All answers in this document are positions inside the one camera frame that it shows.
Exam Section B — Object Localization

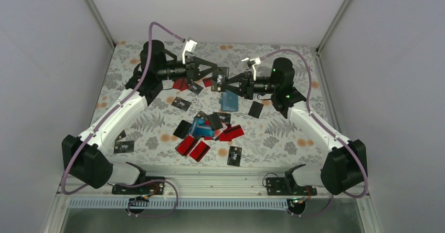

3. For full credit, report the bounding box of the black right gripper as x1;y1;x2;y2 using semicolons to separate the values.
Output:
221;71;279;100

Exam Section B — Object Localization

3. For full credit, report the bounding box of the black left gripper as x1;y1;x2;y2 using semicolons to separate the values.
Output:
156;55;217;84

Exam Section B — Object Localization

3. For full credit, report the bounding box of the black VIP card carried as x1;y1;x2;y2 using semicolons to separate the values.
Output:
211;67;229;92

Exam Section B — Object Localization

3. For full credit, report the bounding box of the blue leather card holder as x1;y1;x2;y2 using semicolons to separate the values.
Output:
219;91;239;112

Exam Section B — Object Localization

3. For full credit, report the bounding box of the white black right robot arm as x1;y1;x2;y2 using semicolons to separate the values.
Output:
221;58;368;198

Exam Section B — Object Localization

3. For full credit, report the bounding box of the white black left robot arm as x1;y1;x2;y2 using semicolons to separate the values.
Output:
61;40;218;194

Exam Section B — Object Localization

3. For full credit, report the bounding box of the red card with black stripe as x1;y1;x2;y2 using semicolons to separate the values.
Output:
172;79;189;91

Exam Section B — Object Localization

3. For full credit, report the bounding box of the plain black card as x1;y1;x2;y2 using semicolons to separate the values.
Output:
248;101;264;119

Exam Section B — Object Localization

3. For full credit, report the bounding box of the red striped card right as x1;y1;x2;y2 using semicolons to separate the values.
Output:
219;125;245;142

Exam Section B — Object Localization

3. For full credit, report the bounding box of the red card front left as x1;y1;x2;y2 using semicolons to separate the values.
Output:
175;135;199;156

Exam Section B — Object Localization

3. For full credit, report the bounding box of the black VIP card front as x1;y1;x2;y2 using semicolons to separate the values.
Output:
227;146;242;167

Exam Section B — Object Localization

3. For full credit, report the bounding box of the small black card left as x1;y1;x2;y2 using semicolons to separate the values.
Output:
115;130;126;141

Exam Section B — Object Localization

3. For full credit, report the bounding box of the black VIP card near gripper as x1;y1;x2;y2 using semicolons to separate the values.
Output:
113;141;135;154

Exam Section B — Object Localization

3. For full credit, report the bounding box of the floral patterned table mat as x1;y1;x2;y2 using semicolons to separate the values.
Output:
106;43;327;168

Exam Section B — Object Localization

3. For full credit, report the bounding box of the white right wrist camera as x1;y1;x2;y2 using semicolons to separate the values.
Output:
241;57;261;81

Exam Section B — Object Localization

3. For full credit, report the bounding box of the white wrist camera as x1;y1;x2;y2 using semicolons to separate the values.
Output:
241;57;261;81
181;38;198;65

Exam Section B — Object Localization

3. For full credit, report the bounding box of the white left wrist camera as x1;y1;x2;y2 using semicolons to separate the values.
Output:
181;38;198;65

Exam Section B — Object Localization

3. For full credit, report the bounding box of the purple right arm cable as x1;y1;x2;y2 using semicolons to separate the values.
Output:
259;49;369;219

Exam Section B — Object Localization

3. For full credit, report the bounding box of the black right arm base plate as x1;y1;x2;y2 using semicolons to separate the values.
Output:
265;177;317;196

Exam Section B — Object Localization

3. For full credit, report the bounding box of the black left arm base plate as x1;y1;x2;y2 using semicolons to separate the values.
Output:
111;176;165;196

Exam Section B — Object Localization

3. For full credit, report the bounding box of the aluminium frame rail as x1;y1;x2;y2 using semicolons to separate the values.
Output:
57;164;369;199

